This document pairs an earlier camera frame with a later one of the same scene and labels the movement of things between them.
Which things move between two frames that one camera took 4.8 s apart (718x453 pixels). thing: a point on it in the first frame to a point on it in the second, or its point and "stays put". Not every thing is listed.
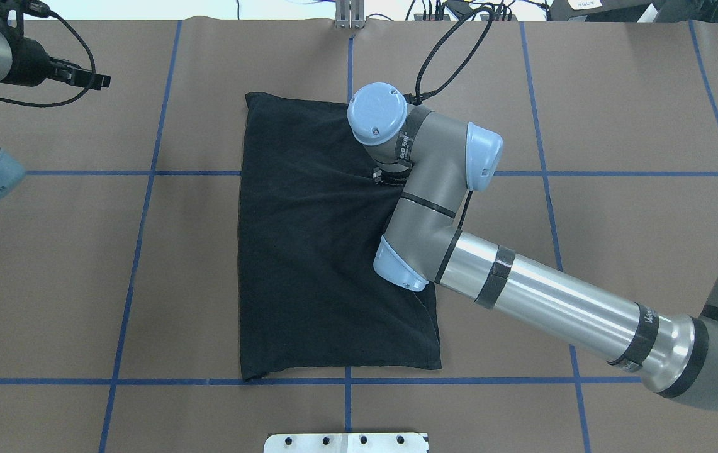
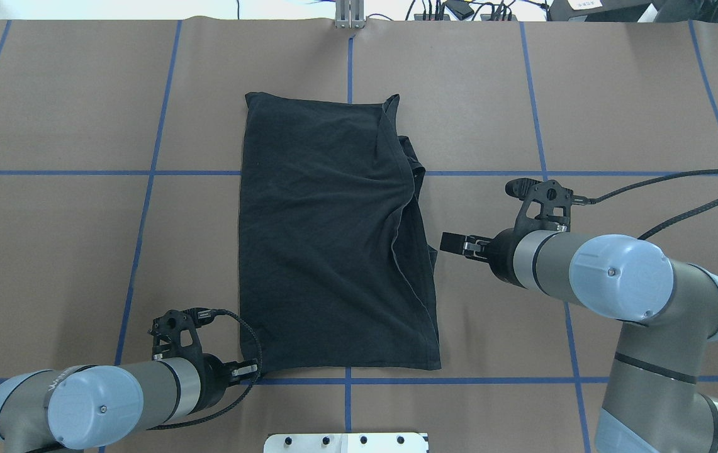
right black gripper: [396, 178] to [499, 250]
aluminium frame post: [350, 14] stays put
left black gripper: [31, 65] to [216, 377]
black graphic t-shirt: [313, 213] stays put
